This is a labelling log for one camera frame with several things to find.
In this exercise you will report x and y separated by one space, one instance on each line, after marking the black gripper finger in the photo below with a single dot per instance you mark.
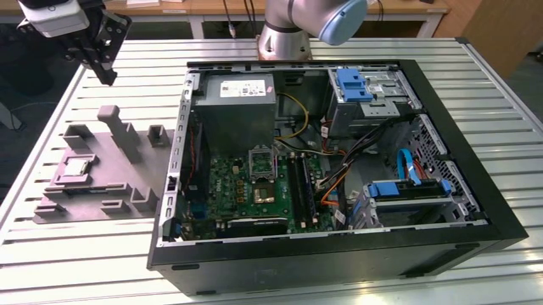
83 51
113 38

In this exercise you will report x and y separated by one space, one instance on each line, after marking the silver CPU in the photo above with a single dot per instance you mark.
77 167

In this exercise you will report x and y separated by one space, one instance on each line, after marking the CPU socket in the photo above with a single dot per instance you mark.
263 193

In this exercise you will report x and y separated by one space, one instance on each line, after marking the wooden desk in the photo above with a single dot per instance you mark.
170 11

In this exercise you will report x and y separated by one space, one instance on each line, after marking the grey parts rack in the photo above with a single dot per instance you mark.
110 159

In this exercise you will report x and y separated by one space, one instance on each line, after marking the grey power supply unit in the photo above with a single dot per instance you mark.
238 120

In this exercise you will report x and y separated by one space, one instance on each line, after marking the black case fan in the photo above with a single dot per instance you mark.
195 159

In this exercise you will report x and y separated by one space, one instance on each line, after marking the green RAM stick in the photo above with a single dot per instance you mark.
85 191

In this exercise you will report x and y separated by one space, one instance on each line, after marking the green motherboard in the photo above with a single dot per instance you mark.
225 190

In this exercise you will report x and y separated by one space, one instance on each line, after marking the metal locking lever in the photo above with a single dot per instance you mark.
277 168

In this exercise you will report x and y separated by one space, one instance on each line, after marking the blue drive latch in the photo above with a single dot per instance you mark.
350 82

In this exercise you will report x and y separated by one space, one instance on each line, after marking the black RAM stick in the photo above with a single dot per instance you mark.
306 190

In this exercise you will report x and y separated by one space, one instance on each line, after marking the metal drive cage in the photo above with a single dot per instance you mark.
378 109

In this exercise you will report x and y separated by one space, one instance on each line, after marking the black graphics card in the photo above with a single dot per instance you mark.
254 224

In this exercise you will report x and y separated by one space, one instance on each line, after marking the hard disk in blue carrier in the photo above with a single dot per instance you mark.
384 189

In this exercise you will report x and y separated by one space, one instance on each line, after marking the black PC case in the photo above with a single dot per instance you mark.
297 270

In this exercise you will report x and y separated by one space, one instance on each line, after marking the metal disk bay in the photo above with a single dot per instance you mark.
408 203

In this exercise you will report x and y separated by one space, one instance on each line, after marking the wooden cabinet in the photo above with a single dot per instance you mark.
501 31

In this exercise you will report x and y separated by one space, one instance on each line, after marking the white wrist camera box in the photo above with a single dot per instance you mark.
55 19

